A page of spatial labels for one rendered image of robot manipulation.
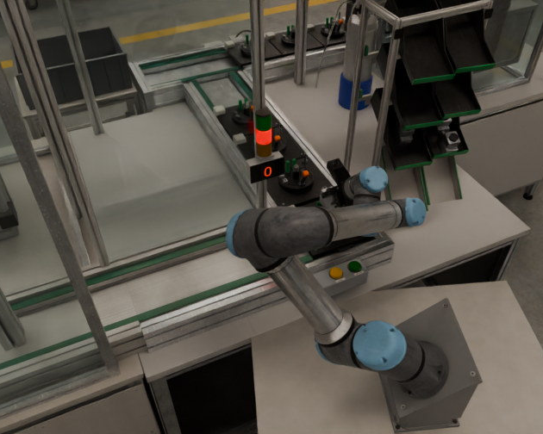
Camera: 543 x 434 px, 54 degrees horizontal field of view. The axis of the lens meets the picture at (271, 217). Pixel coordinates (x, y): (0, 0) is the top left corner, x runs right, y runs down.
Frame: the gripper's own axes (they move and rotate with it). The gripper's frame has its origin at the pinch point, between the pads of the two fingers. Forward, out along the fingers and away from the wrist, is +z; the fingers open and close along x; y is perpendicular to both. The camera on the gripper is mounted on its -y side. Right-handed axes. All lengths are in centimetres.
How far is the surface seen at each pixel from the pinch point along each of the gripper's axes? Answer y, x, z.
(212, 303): 21, -49, 1
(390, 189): 5.0, 23.7, 1.6
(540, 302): 86, 126, 74
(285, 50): -87, 43, 91
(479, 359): 64, 19, -22
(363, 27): -45, 20, -23
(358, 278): 29.8, -2.1, -4.3
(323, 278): 26.0, -13.2, -3.4
